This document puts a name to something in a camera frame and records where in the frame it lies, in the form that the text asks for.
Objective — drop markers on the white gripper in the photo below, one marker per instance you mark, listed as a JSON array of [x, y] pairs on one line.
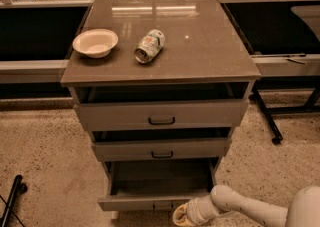
[[193, 211]]

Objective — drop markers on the grey bottom drawer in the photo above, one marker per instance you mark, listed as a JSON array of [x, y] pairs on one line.
[[157, 184]]

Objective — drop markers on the grey drawer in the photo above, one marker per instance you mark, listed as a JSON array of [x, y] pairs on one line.
[[157, 184], [175, 106], [160, 144]]

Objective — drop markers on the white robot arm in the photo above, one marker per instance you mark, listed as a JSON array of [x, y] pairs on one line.
[[303, 210]]

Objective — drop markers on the grey middle drawer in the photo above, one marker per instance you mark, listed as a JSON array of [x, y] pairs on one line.
[[160, 144]]

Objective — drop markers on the grey top drawer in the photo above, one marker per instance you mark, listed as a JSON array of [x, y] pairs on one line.
[[175, 106]]

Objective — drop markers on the grey drawer cabinet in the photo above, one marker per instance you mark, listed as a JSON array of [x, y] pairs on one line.
[[201, 46]]

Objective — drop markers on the black metal stand leg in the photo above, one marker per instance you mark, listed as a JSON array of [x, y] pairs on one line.
[[310, 106]]

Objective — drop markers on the black tripod leg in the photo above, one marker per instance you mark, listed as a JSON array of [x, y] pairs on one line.
[[18, 188]]

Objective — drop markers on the green and white soda can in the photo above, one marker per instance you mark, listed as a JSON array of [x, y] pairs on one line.
[[149, 46]]

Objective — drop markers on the white bowl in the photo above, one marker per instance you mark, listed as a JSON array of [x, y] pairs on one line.
[[96, 43]]

